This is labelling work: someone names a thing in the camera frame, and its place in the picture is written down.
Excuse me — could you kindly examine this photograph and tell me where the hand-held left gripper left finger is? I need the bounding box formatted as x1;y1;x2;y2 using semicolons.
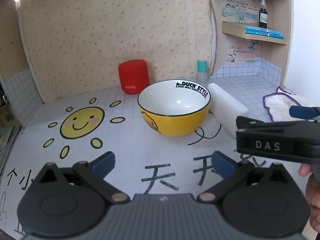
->
31;151;131;204

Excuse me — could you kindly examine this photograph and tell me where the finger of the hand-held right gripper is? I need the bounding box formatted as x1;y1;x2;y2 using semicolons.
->
236;116;320;134
289;105;320;123

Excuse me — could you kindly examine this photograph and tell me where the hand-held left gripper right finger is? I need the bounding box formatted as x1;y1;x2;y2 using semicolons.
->
199;151;295;203

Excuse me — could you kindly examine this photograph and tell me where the white sponge block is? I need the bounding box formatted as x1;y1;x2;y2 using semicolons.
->
208;82;250;139

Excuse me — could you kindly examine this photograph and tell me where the yellow ceramic bowl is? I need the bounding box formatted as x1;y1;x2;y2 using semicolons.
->
137;79;212;137

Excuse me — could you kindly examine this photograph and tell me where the person's right hand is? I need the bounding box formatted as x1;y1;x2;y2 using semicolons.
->
298;163;320;232

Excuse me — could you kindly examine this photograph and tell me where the white cloth purple trim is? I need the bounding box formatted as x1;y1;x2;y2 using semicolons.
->
262;86;320;122

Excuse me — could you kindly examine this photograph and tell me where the teal capped small bottle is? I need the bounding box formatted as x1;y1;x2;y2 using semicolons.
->
195;59;209;83

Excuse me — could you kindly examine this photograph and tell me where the blue cover book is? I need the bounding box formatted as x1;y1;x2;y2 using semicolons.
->
243;25;283;36
222;21;286;40

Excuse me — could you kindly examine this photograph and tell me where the red round speaker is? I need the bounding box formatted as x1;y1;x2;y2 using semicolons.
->
118;59;150;95

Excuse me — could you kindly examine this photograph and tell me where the black dropper bottle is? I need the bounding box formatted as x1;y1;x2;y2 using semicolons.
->
258;0;269;29

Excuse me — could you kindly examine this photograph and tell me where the cardboard box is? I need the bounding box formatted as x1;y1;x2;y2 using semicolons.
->
0;103;18;128

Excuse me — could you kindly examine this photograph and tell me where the wooden wall shelf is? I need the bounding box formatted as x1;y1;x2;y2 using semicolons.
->
217;0;295;88

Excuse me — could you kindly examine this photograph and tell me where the pink cartoon wall poster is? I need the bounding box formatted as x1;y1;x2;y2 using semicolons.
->
223;36;261;64

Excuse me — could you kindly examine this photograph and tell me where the white wall cable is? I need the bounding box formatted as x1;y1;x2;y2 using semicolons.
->
205;0;218;77

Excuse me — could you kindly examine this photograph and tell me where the blue cartoon wall poster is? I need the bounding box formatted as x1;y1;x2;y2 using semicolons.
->
220;0;259;22

